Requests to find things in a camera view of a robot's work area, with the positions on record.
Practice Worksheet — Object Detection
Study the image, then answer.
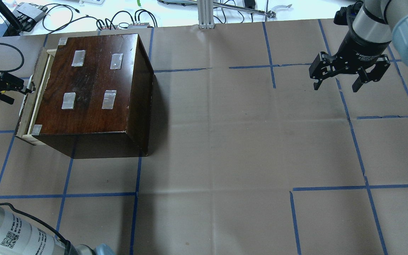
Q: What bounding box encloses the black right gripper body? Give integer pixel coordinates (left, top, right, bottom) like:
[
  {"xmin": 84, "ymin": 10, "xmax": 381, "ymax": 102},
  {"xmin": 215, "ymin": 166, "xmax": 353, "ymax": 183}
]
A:
[{"xmin": 309, "ymin": 52, "xmax": 391, "ymax": 83}]

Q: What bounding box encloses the light wooden drawer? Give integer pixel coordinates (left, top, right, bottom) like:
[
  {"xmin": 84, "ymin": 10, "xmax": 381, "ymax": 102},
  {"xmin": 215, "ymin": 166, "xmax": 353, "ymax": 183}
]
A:
[{"xmin": 15, "ymin": 48, "xmax": 57, "ymax": 146}]

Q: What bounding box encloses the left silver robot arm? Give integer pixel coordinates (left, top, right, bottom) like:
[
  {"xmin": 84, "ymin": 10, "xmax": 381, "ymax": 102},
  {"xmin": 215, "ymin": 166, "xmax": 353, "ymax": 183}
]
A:
[{"xmin": 0, "ymin": 202, "xmax": 114, "ymax": 255}]

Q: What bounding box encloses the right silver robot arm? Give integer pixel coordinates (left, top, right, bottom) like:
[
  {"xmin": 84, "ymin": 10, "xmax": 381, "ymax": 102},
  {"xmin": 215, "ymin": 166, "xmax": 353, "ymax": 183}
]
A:
[{"xmin": 309, "ymin": 0, "xmax": 408, "ymax": 92}]

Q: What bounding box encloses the dark wooden drawer cabinet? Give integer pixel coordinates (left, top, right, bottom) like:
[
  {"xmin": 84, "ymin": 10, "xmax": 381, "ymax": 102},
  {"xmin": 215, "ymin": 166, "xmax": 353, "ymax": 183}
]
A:
[{"xmin": 30, "ymin": 34, "xmax": 154, "ymax": 159}]

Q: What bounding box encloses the grey adapter box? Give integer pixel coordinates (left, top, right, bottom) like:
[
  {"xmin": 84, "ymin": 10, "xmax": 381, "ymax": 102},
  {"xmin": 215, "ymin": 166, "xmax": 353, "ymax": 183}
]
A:
[{"xmin": 13, "ymin": 2, "xmax": 46, "ymax": 24}]

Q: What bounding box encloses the aluminium frame post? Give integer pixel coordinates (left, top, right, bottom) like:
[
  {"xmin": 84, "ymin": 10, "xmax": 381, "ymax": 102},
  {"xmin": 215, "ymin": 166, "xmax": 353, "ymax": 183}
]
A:
[{"xmin": 197, "ymin": 0, "xmax": 214, "ymax": 29}]

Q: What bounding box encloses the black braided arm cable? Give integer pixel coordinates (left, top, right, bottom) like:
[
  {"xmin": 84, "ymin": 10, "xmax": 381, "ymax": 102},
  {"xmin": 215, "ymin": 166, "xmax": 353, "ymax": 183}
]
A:
[{"xmin": 0, "ymin": 42, "xmax": 70, "ymax": 248}]

